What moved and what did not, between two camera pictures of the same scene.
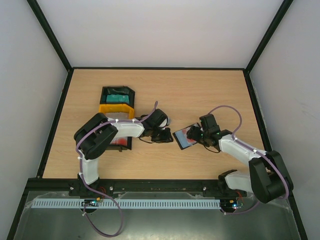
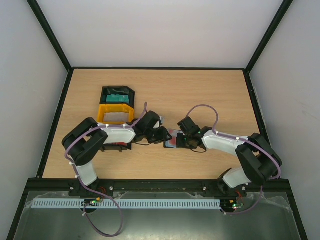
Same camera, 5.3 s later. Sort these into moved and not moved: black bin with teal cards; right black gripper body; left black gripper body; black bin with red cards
Moved: right black gripper body
Not moved: left black gripper body; black bin with red cards; black bin with teal cards
